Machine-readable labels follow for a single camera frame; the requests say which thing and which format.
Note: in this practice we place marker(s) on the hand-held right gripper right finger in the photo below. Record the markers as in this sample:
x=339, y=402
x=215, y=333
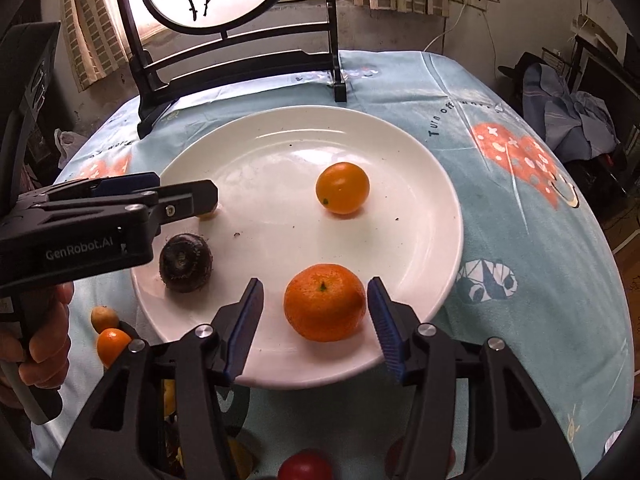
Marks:
x=387, y=332

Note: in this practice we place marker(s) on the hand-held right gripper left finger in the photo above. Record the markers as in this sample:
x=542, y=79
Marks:
x=244, y=332

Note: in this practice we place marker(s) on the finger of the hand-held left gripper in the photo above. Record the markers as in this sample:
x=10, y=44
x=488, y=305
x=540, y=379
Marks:
x=195, y=199
x=130, y=181

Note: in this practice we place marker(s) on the small tan longan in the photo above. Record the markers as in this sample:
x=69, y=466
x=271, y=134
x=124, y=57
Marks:
x=207, y=214
x=104, y=318

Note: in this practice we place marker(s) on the dark water chestnut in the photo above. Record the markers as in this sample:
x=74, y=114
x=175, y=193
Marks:
x=186, y=264

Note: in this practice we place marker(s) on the mandarin orange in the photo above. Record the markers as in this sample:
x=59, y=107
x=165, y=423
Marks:
x=325, y=305

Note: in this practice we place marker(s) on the white round plate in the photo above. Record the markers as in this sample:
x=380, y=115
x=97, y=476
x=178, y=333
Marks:
x=280, y=160

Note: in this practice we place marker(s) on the yellow tomato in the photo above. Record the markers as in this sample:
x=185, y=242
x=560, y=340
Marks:
x=170, y=396

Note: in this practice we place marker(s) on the red cherry tomato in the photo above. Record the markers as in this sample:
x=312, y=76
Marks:
x=305, y=466

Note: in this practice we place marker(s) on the person's left hand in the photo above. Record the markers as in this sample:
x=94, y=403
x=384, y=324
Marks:
x=50, y=340

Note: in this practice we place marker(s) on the white plastic bag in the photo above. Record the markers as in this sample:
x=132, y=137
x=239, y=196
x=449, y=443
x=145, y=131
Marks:
x=65, y=142

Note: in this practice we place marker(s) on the light blue printed tablecloth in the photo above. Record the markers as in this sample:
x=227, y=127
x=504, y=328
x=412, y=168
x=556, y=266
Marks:
x=500, y=260

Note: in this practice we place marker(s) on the round painted table screen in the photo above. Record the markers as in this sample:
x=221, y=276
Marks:
x=225, y=10

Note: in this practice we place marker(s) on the blue grey clothes pile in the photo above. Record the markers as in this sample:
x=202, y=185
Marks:
x=565, y=110

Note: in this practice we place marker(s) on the black hat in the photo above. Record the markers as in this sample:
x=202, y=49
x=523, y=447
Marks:
x=515, y=67

